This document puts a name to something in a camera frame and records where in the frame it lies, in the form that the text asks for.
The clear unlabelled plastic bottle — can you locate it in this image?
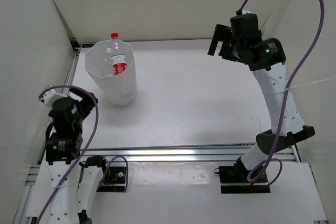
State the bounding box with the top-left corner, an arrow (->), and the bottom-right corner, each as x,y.
105,48 -> 114,76

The red label plastic bottle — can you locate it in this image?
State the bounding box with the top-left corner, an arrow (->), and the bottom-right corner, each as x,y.
110,33 -> 128,75

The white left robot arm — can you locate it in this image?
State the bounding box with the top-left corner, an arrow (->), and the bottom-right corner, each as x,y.
43,88 -> 110,223

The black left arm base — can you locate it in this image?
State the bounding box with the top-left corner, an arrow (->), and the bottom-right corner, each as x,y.
97,166 -> 128,193

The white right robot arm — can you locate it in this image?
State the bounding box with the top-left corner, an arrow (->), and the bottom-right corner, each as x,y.
208,13 -> 315,182

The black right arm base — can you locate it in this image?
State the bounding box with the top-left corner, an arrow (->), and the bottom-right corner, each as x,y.
214,166 -> 270,194

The white octagonal plastic bin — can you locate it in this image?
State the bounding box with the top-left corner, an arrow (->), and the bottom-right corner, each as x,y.
85,40 -> 137,106

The white zip tie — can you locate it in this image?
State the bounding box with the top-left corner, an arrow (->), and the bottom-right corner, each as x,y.
284,77 -> 336,90

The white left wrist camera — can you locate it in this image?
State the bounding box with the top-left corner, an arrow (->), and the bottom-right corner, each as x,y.
38,88 -> 69,108

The aluminium front rail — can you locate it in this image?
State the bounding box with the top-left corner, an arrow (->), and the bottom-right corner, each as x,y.
84,144 -> 253,162

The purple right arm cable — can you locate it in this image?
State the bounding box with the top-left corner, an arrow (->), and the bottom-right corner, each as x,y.
236,0 -> 326,186

